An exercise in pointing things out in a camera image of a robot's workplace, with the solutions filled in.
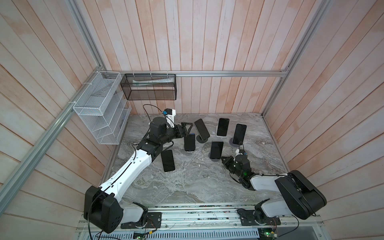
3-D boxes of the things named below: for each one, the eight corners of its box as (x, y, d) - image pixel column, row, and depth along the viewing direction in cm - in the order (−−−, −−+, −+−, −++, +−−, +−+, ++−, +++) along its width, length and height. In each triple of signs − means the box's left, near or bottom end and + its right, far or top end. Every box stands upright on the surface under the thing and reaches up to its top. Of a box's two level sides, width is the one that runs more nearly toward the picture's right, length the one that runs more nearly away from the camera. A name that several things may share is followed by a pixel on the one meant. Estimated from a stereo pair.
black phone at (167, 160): (164, 172, 92) (161, 163, 83) (163, 160, 97) (160, 151, 88) (175, 170, 93) (173, 161, 83) (173, 158, 98) (171, 149, 89)
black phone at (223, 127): (217, 137, 109) (220, 123, 98) (216, 131, 112) (219, 118, 101) (225, 137, 109) (230, 123, 98) (224, 131, 112) (228, 118, 101)
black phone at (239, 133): (231, 144, 105) (236, 130, 93) (232, 136, 109) (237, 123, 98) (240, 146, 104) (246, 133, 92) (240, 138, 108) (246, 125, 97)
